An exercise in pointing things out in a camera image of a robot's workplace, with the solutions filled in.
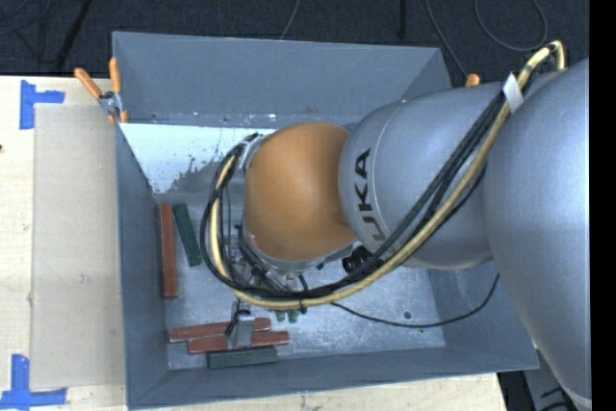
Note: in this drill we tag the black cylinder on white bracket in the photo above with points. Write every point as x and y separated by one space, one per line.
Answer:
358 261

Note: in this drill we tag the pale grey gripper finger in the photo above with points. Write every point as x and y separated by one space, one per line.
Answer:
247 332
234 336

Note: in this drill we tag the pale wood flat board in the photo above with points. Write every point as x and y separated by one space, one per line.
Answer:
77 245

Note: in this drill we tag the red-brown flat block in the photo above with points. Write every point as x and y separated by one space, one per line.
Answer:
269 339
202 331
168 255

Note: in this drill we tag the grey metal bin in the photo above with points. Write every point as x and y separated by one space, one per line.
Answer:
337 332

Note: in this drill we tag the dark green flat block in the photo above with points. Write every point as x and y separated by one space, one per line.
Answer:
188 236
243 357

